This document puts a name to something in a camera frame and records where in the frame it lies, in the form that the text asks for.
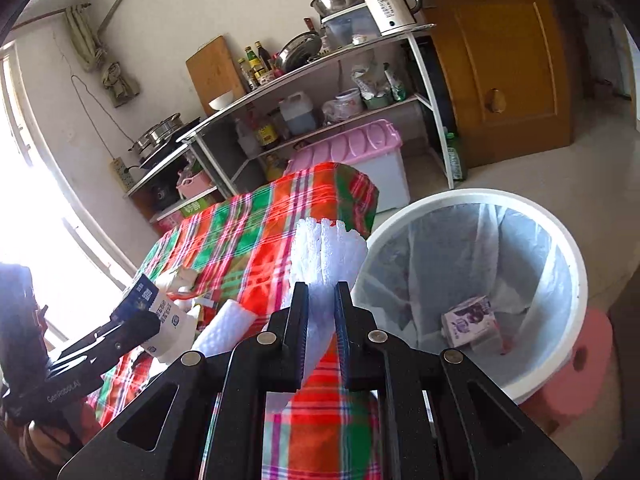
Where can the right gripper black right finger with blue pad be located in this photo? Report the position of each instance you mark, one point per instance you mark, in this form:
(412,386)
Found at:
(440,415)

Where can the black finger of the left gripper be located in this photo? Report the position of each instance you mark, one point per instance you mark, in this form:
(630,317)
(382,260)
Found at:
(100,342)
(131,334)

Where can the white blue label bottle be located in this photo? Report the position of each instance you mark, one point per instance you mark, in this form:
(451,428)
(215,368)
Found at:
(177,328)

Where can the beige paper bag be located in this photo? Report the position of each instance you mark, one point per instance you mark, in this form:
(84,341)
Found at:
(177,281)

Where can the purple milk carton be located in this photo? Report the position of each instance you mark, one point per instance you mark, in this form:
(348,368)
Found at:
(472,324)

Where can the white foam net sleeve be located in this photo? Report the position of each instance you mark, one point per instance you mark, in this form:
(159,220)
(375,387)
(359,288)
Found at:
(227,329)
(323,253)

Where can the white round trash bin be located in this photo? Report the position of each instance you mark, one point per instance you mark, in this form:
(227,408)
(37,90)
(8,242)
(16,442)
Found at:
(476,242)

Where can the person's left hand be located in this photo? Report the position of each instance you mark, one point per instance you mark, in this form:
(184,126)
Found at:
(52,443)

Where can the red green plaid tablecloth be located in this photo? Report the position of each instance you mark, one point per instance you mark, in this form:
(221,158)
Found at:
(241,249)

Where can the pink plastic stool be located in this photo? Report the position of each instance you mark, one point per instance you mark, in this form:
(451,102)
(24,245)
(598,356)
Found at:
(574,389)

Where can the white power strip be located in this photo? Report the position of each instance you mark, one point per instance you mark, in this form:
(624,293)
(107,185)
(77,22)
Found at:
(121,174)

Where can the pink plastic basket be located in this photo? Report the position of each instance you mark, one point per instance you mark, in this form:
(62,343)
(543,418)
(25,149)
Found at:
(190,185)

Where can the steel steamer pot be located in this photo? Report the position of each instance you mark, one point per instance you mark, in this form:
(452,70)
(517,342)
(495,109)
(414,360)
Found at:
(156,136)

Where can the dark sauce bottle yellow label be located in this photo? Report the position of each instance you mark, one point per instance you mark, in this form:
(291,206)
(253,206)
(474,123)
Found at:
(267,135)

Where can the white bowl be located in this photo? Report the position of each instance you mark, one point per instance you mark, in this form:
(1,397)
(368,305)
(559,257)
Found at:
(222,102)

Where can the green glass bottle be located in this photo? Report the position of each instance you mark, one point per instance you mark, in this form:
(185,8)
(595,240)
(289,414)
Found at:
(455,156)

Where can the wooden cutting board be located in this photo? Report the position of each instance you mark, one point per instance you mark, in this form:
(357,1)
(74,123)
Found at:
(213,73)

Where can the hanging green cloth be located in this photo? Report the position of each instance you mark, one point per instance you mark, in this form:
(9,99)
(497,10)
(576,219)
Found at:
(94,57)

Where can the clear oil jug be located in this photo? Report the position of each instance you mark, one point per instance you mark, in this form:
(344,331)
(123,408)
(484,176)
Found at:
(298,113)

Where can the pink lid storage box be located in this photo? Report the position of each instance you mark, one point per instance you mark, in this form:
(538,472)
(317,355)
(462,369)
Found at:
(374,149)

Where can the steel pan lid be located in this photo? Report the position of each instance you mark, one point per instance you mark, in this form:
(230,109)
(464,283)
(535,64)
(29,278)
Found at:
(298,52)

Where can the clear plastic container box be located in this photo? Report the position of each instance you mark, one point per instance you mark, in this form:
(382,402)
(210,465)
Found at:
(351,26)

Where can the white metal shelf rack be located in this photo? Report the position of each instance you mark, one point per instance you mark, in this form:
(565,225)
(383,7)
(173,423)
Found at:
(200,129)

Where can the wooden door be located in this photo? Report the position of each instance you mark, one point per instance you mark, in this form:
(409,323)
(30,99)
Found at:
(505,67)

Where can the white electric kettle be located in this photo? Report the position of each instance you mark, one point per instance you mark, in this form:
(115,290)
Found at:
(394,15)

